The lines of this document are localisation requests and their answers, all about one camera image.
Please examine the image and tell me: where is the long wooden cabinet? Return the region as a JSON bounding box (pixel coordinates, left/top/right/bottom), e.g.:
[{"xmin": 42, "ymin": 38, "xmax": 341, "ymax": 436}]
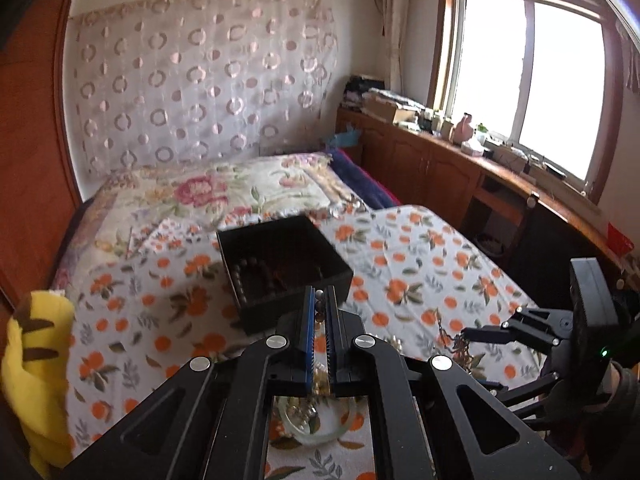
[{"xmin": 335, "ymin": 105, "xmax": 637, "ymax": 288}]

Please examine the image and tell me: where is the round basket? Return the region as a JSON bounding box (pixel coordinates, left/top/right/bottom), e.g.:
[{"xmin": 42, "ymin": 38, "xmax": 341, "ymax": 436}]
[{"xmin": 474, "ymin": 232, "xmax": 508, "ymax": 258}]

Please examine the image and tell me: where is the beige window curtain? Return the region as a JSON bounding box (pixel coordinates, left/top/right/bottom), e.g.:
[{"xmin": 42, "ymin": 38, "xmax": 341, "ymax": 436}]
[{"xmin": 372, "ymin": 0, "xmax": 417, "ymax": 92}]

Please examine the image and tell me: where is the yellow plush toy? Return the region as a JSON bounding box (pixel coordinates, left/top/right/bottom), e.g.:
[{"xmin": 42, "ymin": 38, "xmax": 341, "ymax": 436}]
[{"xmin": 0, "ymin": 289, "xmax": 77, "ymax": 479}]

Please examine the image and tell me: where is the dark clothes pile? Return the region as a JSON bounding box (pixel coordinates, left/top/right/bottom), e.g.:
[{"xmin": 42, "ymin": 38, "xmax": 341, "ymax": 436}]
[{"xmin": 342, "ymin": 75, "xmax": 387, "ymax": 109}]

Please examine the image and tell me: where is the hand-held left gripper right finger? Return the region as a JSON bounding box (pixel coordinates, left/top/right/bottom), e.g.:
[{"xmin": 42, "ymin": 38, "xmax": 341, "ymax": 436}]
[{"xmin": 324, "ymin": 285, "xmax": 581, "ymax": 480}]

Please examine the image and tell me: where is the folded patterned fabric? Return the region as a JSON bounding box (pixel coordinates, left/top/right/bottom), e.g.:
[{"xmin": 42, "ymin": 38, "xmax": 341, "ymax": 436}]
[{"xmin": 367, "ymin": 87, "xmax": 427, "ymax": 111}]

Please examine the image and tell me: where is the orange print bedsheet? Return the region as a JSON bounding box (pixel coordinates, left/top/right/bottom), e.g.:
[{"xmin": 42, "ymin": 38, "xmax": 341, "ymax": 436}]
[{"xmin": 50, "ymin": 204, "xmax": 547, "ymax": 480}]

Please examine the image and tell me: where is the person's right hand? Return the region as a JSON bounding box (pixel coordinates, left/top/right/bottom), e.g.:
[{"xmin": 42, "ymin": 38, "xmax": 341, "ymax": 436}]
[{"xmin": 606, "ymin": 360, "xmax": 640, "ymax": 406}]

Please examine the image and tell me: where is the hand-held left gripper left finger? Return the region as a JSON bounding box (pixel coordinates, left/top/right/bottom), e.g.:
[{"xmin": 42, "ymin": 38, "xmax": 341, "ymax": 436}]
[{"xmin": 60, "ymin": 285, "xmax": 326, "ymax": 480}]

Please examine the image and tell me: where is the wooden frame window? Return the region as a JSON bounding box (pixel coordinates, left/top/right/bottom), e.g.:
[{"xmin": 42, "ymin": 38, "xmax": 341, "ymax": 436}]
[{"xmin": 429, "ymin": 0, "xmax": 627, "ymax": 207}]

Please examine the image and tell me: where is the silver brooch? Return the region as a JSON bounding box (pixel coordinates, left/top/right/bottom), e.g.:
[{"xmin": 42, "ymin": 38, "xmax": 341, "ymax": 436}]
[{"xmin": 296, "ymin": 402, "xmax": 322, "ymax": 433}]

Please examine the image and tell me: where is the pink figurine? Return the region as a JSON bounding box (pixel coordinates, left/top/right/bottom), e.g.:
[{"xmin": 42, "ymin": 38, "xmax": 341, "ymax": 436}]
[{"xmin": 451, "ymin": 112, "xmax": 477, "ymax": 144}]

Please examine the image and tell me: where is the circle pattern curtain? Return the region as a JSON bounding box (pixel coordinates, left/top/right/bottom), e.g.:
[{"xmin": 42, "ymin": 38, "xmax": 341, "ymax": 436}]
[{"xmin": 66, "ymin": 0, "xmax": 339, "ymax": 182}]

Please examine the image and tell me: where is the dark wooden bead bracelet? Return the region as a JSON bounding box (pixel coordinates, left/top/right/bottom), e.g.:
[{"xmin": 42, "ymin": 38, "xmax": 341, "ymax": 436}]
[{"xmin": 229, "ymin": 256, "xmax": 293, "ymax": 308}]

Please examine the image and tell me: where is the teal bag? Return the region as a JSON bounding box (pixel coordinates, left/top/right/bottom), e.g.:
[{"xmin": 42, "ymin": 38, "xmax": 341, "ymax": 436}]
[{"xmin": 324, "ymin": 127, "xmax": 363, "ymax": 149}]

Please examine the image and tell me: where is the red paper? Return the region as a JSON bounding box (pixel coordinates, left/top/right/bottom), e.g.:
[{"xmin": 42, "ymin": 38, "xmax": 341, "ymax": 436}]
[{"xmin": 606, "ymin": 222, "xmax": 636, "ymax": 257}]

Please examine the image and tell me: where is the thin chain necklace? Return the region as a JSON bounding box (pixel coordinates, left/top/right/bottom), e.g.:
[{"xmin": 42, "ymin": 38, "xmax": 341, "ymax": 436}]
[{"xmin": 435, "ymin": 309, "xmax": 482, "ymax": 377}]

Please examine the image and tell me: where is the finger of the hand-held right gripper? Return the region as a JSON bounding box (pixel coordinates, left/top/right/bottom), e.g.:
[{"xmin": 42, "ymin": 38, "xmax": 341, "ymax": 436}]
[
  {"xmin": 460, "ymin": 305, "xmax": 574, "ymax": 357},
  {"xmin": 480, "ymin": 372, "xmax": 560, "ymax": 422}
]

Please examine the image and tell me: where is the dark blue blanket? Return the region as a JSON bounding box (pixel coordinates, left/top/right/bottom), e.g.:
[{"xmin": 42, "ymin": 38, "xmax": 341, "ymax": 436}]
[{"xmin": 326, "ymin": 148, "xmax": 402, "ymax": 209}]

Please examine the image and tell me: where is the wooden wardrobe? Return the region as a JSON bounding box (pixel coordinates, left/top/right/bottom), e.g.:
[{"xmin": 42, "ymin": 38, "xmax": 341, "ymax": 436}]
[{"xmin": 0, "ymin": 0, "xmax": 86, "ymax": 313}]

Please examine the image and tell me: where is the pale green bangle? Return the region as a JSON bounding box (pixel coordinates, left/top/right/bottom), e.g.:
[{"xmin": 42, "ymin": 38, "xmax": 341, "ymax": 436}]
[{"xmin": 272, "ymin": 394, "xmax": 362, "ymax": 447}]

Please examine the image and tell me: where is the cardboard box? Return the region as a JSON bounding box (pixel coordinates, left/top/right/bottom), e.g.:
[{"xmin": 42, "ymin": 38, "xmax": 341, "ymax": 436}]
[{"xmin": 362, "ymin": 96, "xmax": 419, "ymax": 124}]

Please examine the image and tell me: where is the black jewelry box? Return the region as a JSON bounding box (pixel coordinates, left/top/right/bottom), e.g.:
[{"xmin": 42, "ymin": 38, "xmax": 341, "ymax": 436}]
[{"xmin": 216, "ymin": 214, "xmax": 354, "ymax": 336}]

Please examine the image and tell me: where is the floral blanket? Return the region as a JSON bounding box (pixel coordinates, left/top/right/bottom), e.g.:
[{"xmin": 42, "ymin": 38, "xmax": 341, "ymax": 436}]
[{"xmin": 52, "ymin": 151, "xmax": 373, "ymax": 291}]

